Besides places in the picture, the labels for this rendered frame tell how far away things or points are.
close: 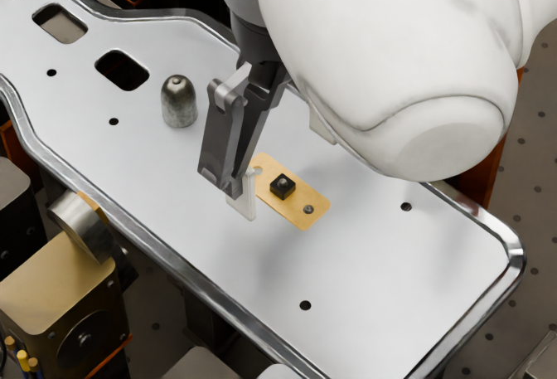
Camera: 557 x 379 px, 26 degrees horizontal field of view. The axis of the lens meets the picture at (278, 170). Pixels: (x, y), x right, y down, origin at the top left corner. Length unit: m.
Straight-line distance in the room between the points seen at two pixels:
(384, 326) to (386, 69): 0.42
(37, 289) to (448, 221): 0.35
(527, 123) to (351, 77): 0.90
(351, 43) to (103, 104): 0.54
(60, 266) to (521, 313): 0.58
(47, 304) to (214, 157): 0.17
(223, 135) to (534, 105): 0.69
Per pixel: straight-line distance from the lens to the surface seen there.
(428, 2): 0.61
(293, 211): 1.03
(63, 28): 1.20
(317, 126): 1.04
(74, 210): 0.91
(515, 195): 1.43
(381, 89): 0.60
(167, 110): 1.08
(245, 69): 0.87
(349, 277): 1.00
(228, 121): 0.88
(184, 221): 1.03
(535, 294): 1.37
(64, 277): 0.96
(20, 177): 1.09
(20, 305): 0.96
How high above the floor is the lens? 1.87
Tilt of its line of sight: 55 degrees down
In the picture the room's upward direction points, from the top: straight up
